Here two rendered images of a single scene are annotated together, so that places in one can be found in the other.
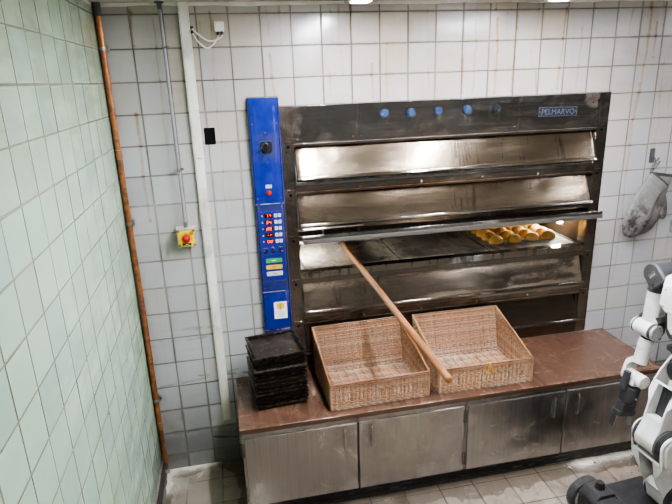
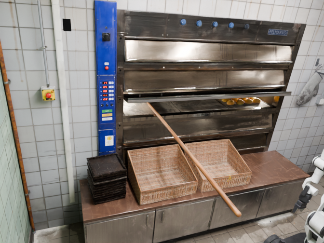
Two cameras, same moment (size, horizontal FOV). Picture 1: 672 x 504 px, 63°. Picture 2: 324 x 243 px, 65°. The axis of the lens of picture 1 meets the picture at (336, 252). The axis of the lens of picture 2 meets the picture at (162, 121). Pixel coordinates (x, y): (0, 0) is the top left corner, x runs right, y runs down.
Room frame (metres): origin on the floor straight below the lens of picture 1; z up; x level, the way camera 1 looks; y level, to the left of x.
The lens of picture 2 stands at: (0.82, 0.25, 2.18)
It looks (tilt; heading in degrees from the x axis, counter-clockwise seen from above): 25 degrees down; 349
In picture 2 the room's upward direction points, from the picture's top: 5 degrees clockwise
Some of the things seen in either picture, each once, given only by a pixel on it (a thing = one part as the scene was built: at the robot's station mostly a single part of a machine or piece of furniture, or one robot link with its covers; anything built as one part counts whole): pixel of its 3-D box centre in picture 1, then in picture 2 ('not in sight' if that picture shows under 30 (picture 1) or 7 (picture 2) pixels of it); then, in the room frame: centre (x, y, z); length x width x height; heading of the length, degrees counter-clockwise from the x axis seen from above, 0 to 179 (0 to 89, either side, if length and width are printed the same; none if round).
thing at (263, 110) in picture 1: (263, 246); (95, 95); (3.84, 0.53, 1.07); 1.93 x 0.16 x 2.15; 11
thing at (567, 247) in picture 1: (447, 259); (207, 113); (3.15, -0.67, 1.16); 1.80 x 0.06 x 0.04; 101
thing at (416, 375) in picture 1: (368, 359); (160, 171); (2.76, -0.16, 0.72); 0.56 x 0.49 x 0.28; 103
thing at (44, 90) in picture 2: (186, 236); (48, 93); (2.80, 0.79, 1.46); 0.10 x 0.07 x 0.10; 101
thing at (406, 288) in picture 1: (448, 282); (205, 126); (3.13, -0.68, 1.02); 1.79 x 0.11 x 0.19; 101
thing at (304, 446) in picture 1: (446, 415); (198, 198); (2.83, -0.63, 0.29); 2.42 x 0.56 x 0.58; 101
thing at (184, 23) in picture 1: (207, 235); (63, 92); (2.85, 0.69, 1.45); 0.05 x 0.02 x 2.30; 101
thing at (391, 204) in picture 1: (451, 199); (214, 78); (3.13, -0.68, 1.54); 1.79 x 0.11 x 0.19; 101
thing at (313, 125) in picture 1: (451, 118); (221, 30); (3.16, -0.67, 1.99); 1.80 x 0.08 x 0.21; 101
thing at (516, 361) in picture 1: (469, 346); (216, 163); (2.87, -0.76, 0.72); 0.56 x 0.49 x 0.28; 100
